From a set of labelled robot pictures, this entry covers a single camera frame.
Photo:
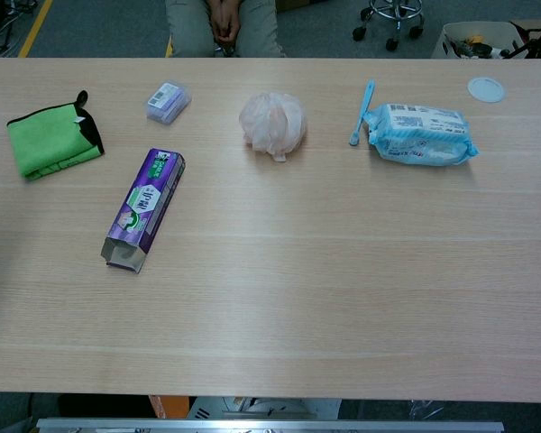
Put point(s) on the purple toothpaste box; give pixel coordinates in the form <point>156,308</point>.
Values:
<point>143,208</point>

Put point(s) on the white robot base unit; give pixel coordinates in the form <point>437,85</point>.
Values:
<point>263,407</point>

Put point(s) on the small purple soap packet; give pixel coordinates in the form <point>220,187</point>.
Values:
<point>167,102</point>

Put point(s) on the orange box under table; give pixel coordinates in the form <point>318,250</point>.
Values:
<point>167,407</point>

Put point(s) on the pink mesh bath sponge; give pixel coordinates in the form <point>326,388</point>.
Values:
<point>273,124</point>

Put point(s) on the blue toothbrush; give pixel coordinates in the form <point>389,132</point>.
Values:
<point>363,113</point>

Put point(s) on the blue wet wipes pack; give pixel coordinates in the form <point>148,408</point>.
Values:
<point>421,135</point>

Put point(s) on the seated person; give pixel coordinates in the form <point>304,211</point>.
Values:
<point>225,27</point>

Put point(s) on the chrome swivel stool base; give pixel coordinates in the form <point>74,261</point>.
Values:
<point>394,20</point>

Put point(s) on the green microfiber cloth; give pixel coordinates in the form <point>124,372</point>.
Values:
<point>49,140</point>

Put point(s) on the round white table grommet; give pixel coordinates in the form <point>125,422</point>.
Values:
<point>486,89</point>

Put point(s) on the white bin with tools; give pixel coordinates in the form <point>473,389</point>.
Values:
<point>473,40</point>

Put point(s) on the black tripod stand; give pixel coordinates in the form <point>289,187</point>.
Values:
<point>534,38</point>

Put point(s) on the aluminium profile rail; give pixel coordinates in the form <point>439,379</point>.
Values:
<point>270,426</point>

